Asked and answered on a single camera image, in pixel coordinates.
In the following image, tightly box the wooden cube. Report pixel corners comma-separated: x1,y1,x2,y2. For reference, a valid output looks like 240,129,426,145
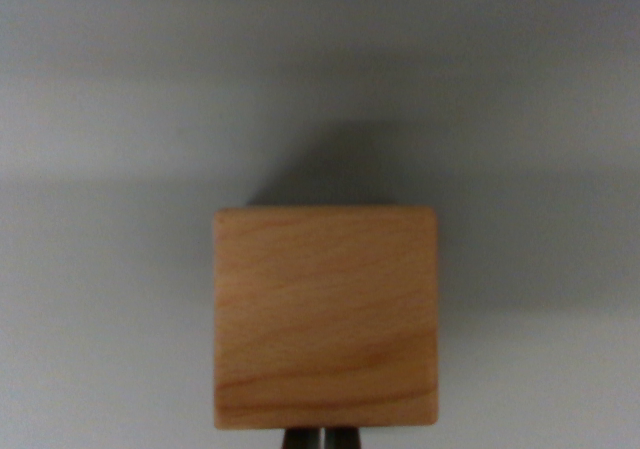
211,205,441,431

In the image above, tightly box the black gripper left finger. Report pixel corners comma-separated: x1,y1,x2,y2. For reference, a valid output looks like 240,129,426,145
281,427,323,449

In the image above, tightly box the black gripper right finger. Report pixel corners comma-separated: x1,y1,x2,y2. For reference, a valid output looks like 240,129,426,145
324,426,363,449

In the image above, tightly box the grey plastic tray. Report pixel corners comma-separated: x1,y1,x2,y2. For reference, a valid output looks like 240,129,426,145
0,0,640,449

